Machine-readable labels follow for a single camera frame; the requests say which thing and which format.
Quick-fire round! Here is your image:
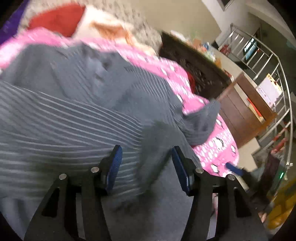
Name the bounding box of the grey pinstriped coat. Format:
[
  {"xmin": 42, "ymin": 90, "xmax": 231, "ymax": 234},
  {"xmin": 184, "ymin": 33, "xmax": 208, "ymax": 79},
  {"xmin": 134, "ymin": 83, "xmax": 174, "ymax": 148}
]
[{"xmin": 1, "ymin": 44, "xmax": 220, "ymax": 237}]

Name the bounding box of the pink penguin blanket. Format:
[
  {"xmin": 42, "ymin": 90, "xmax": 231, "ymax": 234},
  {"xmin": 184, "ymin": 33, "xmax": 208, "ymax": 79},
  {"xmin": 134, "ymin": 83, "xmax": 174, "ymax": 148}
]
[{"xmin": 1, "ymin": 28, "xmax": 239, "ymax": 177}]

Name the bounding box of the brown wooden chair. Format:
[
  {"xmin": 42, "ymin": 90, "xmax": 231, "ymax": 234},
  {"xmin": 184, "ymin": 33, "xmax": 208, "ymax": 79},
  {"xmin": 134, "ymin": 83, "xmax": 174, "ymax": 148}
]
[{"xmin": 218, "ymin": 73, "xmax": 277, "ymax": 148}]

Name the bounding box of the dark carved wooden cabinet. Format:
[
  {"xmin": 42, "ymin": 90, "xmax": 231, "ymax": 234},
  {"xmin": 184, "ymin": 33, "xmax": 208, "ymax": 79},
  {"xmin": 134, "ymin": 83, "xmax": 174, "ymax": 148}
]
[{"xmin": 159, "ymin": 31, "xmax": 232, "ymax": 99}]

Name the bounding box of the steel stair railing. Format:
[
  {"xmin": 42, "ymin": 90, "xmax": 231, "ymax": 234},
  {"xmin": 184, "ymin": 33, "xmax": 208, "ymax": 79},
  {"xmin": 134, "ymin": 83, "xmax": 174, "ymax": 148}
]
[{"xmin": 218, "ymin": 24, "xmax": 294, "ymax": 168}]

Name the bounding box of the orange fringed scarf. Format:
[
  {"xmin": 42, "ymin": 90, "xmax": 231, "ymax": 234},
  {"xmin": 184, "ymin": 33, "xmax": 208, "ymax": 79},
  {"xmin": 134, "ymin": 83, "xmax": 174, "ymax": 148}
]
[{"xmin": 90, "ymin": 22, "xmax": 137, "ymax": 46}]

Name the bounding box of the purple shopping bag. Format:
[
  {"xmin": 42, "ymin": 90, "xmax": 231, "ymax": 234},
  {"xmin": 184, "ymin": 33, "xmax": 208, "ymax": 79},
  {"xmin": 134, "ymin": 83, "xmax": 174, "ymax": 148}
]
[{"xmin": 1, "ymin": 0, "xmax": 30, "ymax": 44}]

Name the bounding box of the red pillow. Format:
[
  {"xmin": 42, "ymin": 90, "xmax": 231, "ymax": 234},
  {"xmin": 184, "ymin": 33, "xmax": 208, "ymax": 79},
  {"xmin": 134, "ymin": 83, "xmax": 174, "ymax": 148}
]
[{"xmin": 28, "ymin": 3, "xmax": 86, "ymax": 37}]

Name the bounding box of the white pillow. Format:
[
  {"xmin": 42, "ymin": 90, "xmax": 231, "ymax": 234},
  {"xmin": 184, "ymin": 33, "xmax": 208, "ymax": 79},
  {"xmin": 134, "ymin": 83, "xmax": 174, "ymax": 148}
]
[{"xmin": 72, "ymin": 5, "xmax": 134, "ymax": 39}]

